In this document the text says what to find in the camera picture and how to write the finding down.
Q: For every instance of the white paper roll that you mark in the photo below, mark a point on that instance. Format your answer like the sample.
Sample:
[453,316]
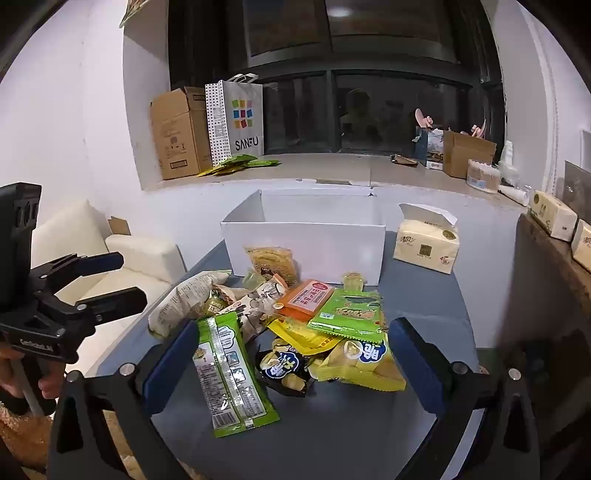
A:
[512,194]

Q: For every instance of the large white snack bag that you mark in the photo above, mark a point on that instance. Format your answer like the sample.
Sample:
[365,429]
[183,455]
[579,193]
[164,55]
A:
[184,300]

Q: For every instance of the white printed shopping bag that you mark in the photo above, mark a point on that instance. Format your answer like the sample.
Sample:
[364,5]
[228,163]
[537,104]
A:
[240,134]

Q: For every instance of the yellow noodle snack packet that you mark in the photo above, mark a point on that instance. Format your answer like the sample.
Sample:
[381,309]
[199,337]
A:
[272,263]

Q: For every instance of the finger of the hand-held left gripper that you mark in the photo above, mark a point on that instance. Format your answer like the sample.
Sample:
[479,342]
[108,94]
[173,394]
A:
[124,300]
[104,262]

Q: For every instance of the yellow blue-print snack bag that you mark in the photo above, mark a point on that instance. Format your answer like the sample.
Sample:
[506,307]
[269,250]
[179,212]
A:
[364,364]

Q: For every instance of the small green snack packet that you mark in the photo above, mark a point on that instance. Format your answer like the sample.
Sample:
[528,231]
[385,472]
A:
[353,280]

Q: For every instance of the small brown cardboard box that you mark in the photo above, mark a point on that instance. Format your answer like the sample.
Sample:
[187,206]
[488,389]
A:
[466,154]

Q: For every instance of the large brown cardboard box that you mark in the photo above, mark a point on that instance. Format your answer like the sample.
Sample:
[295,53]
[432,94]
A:
[178,134]

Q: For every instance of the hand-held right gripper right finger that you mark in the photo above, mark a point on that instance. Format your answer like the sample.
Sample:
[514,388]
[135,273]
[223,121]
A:
[415,364]

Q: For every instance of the black framed window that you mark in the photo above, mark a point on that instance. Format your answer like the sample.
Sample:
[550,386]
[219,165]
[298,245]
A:
[392,106]

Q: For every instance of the white sofa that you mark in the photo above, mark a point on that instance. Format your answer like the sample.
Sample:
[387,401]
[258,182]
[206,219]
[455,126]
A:
[138,258]

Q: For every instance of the dark blue snack packet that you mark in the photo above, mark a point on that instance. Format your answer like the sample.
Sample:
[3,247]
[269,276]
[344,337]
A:
[281,369]

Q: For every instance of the cotton swab container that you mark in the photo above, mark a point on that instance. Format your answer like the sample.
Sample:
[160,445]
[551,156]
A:
[482,177]

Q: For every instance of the brown snack wrapper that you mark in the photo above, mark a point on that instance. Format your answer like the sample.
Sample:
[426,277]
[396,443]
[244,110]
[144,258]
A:
[404,160]

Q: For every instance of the pile of green packets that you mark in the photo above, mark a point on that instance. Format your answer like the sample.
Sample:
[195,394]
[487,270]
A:
[231,165]

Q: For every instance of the small brown snack packet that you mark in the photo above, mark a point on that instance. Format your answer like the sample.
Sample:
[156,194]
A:
[221,300]

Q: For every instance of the green jelly cup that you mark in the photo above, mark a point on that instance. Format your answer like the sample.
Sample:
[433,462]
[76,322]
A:
[253,279]

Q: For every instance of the square green snack packet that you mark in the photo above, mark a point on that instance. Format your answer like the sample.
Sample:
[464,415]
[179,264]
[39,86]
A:
[346,314]

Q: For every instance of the brown cardboard piece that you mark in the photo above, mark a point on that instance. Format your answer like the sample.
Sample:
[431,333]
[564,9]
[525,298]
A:
[120,226]

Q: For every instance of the blue printed box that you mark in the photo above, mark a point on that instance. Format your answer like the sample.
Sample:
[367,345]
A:
[427,147]

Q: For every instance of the white cartoon snack packet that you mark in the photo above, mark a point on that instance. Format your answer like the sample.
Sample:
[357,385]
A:
[258,307]

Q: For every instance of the long green snack packet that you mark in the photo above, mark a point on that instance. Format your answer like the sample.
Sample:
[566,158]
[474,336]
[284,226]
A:
[231,383]

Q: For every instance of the grey metal sheet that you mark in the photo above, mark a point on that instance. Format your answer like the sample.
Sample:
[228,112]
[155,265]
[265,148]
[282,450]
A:
[578,182]

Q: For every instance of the orange snack packet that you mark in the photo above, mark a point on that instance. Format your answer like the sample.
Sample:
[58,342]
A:
[302,300]

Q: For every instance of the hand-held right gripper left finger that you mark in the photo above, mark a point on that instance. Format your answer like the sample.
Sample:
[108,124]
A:
[171,364]

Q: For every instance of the white cardboard box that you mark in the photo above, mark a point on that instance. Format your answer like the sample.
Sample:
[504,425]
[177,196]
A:
[304,240]

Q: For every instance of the pink plastic toy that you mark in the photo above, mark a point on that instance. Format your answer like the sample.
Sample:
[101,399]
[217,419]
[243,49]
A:
[422,119]
[478,129]

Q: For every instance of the person's left hand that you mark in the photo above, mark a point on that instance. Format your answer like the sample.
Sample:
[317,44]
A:
[50,385]

